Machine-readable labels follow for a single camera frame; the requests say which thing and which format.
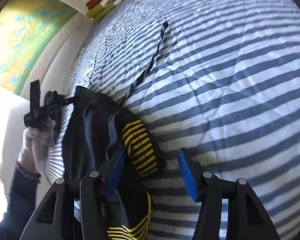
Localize black shorts yellow stripes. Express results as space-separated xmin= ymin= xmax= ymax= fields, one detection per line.
xmin=61 ymin=21 xmax=170 ymax=240

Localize left denim sleeve forearm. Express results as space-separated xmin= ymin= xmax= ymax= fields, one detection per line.
xmin=0 ymin=162 xmax=41 ymax=239

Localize left white gloved hand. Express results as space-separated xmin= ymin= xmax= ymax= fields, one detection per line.
xmin=17 ymin=118 xmax=56 ymax=173

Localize blue white striped quilt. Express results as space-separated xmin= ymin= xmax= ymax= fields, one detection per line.
xmin=62 ymin=0 xmax=300 ymax=239

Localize landscape wall scroll painting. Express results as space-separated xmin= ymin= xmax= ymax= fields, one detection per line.
xmin=0 ymin=0 xmax=85 ymax=99

